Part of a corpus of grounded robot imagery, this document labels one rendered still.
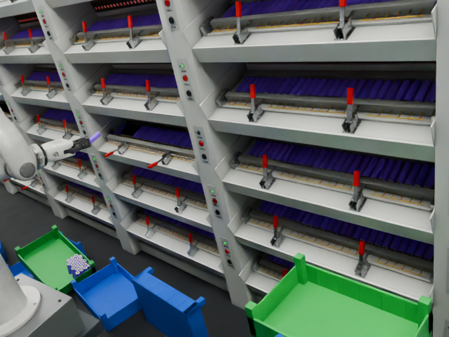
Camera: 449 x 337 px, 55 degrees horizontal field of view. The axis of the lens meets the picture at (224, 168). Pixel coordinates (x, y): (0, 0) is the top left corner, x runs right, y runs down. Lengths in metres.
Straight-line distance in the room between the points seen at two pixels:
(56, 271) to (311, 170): 1.32
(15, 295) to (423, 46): 1.11
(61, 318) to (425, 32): 1.08
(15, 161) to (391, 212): 1.03
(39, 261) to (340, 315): 1.48
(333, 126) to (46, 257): 1.52
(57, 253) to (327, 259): 1.32
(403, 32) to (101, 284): 1.54
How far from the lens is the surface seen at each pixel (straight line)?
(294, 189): 1.16
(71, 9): 1.78
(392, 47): 0.87
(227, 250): 1.46
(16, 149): 1.38
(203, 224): 1.48
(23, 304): 1.33
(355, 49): 0.90
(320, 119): 1.03
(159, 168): 1.53
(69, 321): 1.31
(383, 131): 0.95
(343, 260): 1.21
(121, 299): 1.85
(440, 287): 1.08
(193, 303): 1.40
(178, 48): 1.21
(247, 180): 1.25
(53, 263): 2.12
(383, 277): 1.17
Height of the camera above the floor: 1.11
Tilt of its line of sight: 25 degrees down
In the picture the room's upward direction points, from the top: 12 degrees counter-clockwise
